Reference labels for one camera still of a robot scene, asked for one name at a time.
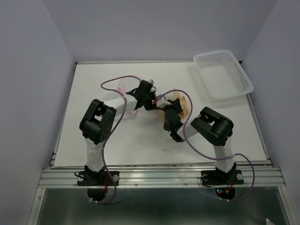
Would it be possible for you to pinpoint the beige bra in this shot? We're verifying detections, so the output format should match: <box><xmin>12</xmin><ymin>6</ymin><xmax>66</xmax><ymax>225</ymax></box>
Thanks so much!
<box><xmin>162</xmin><ymin>91</ymin><xmax>191</xmax><ymax>122</ymax></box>

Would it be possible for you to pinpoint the white mesh laundry bag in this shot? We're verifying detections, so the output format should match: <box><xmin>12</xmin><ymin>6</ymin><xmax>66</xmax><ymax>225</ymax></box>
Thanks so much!
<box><xmin>112</xmin><ymin>75</ymin><xmax>143</xmax><ymax>115</ymax></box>

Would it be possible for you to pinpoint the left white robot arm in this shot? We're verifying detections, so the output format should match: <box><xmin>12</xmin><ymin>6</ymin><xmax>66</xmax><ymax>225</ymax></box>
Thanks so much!
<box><xmin>79</xmin><ymin>80</ymin><xmax>156</xmax><ymax>185</ymax></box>

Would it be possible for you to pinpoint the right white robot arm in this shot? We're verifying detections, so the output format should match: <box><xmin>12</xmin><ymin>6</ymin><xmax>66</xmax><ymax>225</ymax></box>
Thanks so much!
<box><xmin>162</xmin><ymin>99</ymin><xmax>236</xmax><ymax>183</ymax></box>

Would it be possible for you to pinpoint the white plastic basket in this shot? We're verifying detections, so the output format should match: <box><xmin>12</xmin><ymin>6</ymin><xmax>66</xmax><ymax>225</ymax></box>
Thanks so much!
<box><xmin>193</xmin><ymin>50</ymin><xmax>254</xmax><ymax>102</ymax></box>

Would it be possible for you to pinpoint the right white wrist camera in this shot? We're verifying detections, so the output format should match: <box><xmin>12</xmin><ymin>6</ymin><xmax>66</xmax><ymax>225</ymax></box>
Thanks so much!
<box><xmin>152</xmin><ymin>98</ymin><xmax>171</xmax><ymax>108</ymax></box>

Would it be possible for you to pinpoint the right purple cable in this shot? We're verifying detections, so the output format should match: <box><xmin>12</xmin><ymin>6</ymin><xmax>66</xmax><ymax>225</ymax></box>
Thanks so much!
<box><xmin>156</xmin><ymin>90</ymin><xmax>255</xmax><ymax>203</ymax></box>

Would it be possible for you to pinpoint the purple cable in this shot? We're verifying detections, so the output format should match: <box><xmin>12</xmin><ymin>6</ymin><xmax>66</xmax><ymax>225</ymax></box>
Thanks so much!
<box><xmin>156</xmin><ymin>90</ymin><xmax>255</xmax><ymax>203</ymax></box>
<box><xmin>90</xmin><ymin>75</ymin><xmax>141</xmax><ymax>205</ymax></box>

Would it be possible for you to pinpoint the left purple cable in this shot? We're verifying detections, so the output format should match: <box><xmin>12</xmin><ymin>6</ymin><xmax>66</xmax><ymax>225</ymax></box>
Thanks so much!
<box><xmin>90</xmin><ymin>75</ymin><xmax>141</xmax><ymax>205</ymax></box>

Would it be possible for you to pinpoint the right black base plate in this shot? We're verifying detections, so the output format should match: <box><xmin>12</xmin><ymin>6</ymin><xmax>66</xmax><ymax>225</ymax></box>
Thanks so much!
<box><xmin>201</xmin><ymin>170</ymin><xmax>244</xmax><ymax>186</ymax></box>

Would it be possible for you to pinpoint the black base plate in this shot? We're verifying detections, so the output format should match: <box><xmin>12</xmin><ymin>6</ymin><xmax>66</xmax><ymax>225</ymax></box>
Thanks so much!
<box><xmin>74</xmin><ymin>171</ymin><xmax>114</xmax><ymax>187</ymax></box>
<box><xmin>201</xmin><ymin>170</ymin><xmax>244</xmax><ymax>186</ymax></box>

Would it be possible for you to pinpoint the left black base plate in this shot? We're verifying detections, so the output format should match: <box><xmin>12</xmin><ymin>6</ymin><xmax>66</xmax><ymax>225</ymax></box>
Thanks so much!
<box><xmin>74</xmin><ymin>171</ymin><xmax>114</xmax><ymax>187</ymax></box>

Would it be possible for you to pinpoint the aluminium mounting rail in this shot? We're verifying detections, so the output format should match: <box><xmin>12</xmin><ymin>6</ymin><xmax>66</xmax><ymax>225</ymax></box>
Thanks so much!
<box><xmin>38</xmin><ymin>165</ymin><xmax>285</xmax><ymax>188</ymax></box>

